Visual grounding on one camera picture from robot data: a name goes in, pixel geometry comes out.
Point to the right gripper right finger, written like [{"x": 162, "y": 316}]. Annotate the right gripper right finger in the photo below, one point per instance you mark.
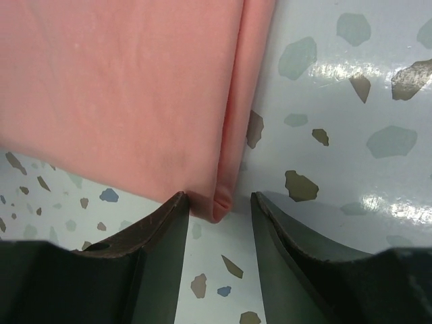
[{"x": 304, "y": 275}]

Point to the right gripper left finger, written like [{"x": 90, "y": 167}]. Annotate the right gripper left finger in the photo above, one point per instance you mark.
[{"x": 134, "y": 275}]

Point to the salmon pink t shirt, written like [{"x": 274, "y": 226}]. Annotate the salmon pink t shirt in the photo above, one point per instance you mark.
[{"x": 150, "y": 97}]

